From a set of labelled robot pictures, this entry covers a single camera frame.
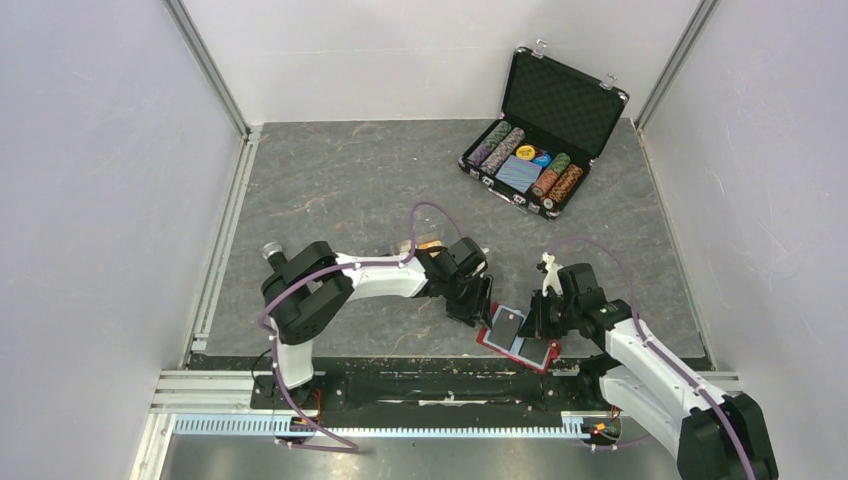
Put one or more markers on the blue playing card deck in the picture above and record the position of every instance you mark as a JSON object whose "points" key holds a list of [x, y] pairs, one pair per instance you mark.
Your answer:
{"points": [[518, 174]]}

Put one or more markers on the clear acrylic card tray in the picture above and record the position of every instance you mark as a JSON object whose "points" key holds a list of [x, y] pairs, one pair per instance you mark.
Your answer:
{"points": [[405, 246]]}

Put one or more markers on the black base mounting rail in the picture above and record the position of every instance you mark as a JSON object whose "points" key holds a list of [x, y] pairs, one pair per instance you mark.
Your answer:
{"points": [[449, 392]]}

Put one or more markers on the yellow dealer button chip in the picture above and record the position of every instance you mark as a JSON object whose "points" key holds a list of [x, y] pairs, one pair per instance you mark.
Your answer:
{"points": [[526, 152]]}

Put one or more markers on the black poker chip case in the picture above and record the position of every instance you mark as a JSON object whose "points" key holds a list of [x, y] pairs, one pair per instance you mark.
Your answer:
{"points": [[566, 114]]}

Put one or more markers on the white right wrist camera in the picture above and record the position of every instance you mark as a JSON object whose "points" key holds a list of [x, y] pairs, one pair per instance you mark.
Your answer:
{"points": [[551, 284]]}

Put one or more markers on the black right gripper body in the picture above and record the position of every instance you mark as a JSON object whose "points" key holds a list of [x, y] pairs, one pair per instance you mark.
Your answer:
{"points": [[550, 315]]}

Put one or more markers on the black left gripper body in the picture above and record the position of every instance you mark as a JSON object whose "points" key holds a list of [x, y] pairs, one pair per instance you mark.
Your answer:
{"points": [[467, 298]]}

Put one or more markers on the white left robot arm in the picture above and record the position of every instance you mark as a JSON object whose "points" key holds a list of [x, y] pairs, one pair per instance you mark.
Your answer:
{"points": [[304, 294]]}

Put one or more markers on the single black VIP card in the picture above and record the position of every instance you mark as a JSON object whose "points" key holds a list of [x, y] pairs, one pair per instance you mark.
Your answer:
{"points": [[505, 327]]}

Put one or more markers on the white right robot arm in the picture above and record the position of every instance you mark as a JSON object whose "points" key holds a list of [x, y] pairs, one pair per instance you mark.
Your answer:
{"points": [[710, 433]]}

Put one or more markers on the red leather card holder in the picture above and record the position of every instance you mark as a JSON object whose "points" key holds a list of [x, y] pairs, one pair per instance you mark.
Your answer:
{"points": [[512, 354]]}

